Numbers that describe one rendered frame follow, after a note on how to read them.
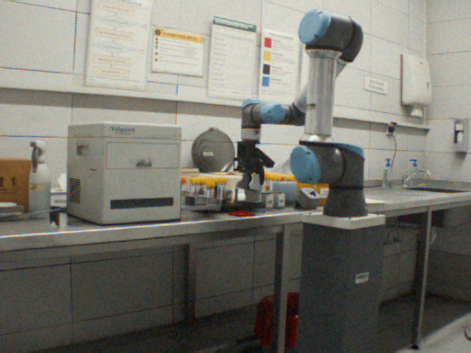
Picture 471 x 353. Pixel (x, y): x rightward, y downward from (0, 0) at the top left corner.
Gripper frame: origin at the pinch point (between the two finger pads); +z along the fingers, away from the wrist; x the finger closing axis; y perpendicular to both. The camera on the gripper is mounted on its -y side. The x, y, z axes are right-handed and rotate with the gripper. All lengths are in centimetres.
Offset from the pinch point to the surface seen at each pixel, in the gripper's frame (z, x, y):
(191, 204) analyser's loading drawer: 1.6, 4.1, 31.2
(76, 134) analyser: -20, -11, 66
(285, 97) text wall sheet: -46, -56, -75
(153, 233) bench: 9, 11, 51
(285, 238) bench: 16.0, 9.0, -8.9
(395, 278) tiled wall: 78, -56, -205
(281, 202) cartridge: 3.5, 1.3, -13.6
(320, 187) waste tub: -1.6, 2.4, -36.4
